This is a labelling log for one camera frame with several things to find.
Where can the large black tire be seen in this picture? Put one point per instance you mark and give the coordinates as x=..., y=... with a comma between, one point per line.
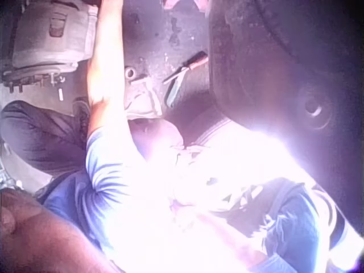
x=270, y=57

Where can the small white bolt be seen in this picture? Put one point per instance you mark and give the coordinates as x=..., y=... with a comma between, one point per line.
x=60, y=94

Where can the person's legs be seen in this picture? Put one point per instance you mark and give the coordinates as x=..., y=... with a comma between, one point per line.
x=42, y=136

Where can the grey metal gearbox housing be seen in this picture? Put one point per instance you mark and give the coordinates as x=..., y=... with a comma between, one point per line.
x=51, y=37

